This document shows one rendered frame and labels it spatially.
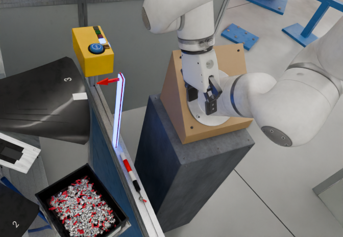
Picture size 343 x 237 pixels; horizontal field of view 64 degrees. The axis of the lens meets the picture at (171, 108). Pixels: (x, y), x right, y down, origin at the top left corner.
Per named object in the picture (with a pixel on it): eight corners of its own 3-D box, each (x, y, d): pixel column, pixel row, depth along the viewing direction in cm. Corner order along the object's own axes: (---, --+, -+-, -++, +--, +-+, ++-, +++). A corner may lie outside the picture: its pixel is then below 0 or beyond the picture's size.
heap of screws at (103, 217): (44, 204, 80) (42, 200, 78) (87, 177, 88) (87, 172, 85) (79, 259, 73) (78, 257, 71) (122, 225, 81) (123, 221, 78)
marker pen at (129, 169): (119, 153, 90) (137, 190, 83) (124, 151, 91) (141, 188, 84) (119, 155, 91) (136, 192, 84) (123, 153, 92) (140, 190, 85)
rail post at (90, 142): (89, 170, 175) (84, 88, 116) (95, 168, 177) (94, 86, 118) (90, 176, 173) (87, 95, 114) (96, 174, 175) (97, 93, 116)
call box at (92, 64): (73, 51, 102) (71, 27, 94) (99, 47, 107) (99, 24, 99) (84, 81, 94) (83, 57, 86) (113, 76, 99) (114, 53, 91)
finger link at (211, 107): (222, 92, 64) (223, 115, 68) (214, 87, 67) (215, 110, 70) (211, 97, 63) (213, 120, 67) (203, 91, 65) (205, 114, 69)
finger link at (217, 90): (223, 80, 60) (221, 100, 64) (202, 66, 66) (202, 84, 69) (219, 82, 60) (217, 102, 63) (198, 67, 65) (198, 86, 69)
